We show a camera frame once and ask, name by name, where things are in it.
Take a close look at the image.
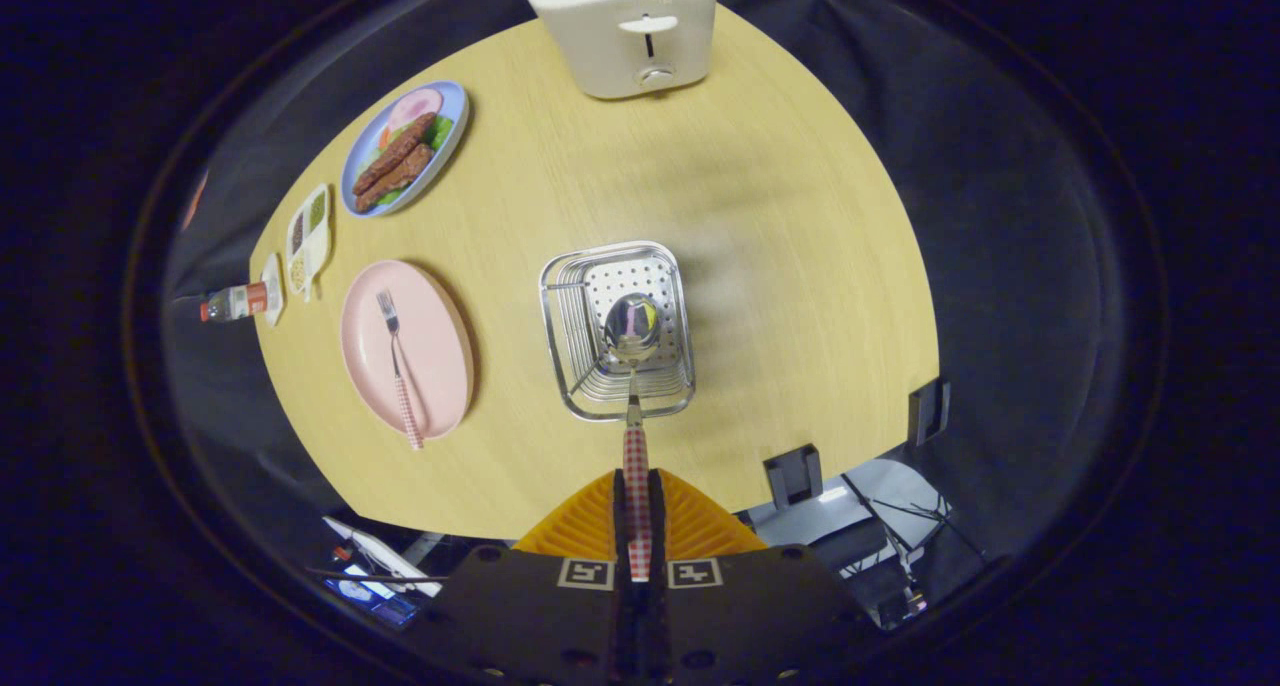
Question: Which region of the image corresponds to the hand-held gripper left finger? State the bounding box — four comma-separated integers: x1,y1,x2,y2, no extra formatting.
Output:
430,469,636,686

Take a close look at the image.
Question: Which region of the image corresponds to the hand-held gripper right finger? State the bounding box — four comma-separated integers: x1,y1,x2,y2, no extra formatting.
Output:
645,469,881,686

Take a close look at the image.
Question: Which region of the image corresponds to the metal fork with checked handle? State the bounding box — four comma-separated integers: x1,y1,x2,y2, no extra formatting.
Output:
376,290,425,451

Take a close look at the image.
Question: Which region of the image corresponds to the metal spoon with checked handle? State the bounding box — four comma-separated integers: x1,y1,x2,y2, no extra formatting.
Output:
603,293,663,581

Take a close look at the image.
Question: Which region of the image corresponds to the black table clamp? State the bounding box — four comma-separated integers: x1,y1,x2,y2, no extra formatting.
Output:
765,444,824,510
908,377,951,447

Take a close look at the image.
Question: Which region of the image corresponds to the white flat panel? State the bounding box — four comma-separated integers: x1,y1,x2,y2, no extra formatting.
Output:
322,514,443,599

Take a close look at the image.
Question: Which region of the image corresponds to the black thin-legged stand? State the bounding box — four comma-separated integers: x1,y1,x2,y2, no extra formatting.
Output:
840,471,961,567

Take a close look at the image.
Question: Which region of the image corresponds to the pink plate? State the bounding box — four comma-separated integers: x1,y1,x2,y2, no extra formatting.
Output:
340,259,475,440

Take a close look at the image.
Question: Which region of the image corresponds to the white coaster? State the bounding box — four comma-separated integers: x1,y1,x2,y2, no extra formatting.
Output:
260,253,285,327

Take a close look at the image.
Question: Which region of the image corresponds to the clear bottle with red cap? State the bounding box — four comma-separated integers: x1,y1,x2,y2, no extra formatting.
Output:
200,282,269,323

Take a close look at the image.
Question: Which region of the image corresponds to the white divided condiment tray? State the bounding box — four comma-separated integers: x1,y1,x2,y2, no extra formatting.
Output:
286,184,332,302

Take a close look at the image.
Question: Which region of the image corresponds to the brown meat strip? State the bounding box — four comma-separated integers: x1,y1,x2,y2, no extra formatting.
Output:
352,113,438,195
355,144,434,212

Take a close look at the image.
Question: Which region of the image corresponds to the blue plate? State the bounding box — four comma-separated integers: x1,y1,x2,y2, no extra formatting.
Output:
340,80,470,217

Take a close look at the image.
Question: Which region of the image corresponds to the pink ham slice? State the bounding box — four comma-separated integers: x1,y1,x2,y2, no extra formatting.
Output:
388,88,444,132

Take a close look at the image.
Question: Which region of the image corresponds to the white toaster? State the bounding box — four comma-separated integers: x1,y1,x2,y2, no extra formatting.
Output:
522,0,718,100

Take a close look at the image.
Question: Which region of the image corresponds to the metal wire cutlery basket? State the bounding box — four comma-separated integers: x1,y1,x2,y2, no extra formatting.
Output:
540,241,697,422

